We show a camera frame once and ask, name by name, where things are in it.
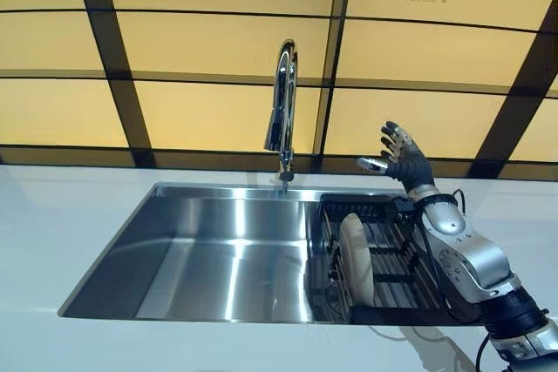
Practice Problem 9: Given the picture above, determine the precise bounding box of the black dish drying rack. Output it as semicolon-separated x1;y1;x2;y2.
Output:
306;192;455;324

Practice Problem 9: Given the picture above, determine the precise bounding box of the stainless steel sink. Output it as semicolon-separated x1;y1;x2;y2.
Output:
57;181;486;328

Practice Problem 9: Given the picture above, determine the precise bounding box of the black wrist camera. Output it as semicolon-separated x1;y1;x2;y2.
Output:
390;196;416;217

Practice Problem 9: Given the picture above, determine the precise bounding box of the beige round plate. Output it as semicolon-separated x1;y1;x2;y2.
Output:
338;212;377;309

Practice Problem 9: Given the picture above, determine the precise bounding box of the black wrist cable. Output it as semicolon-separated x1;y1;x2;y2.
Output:
409;188;494;372

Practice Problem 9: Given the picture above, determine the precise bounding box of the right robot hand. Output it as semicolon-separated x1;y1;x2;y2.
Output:
356;119;438;194

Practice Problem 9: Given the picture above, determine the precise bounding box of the chrome pull-down faucet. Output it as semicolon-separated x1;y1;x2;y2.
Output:
263;38;300;193

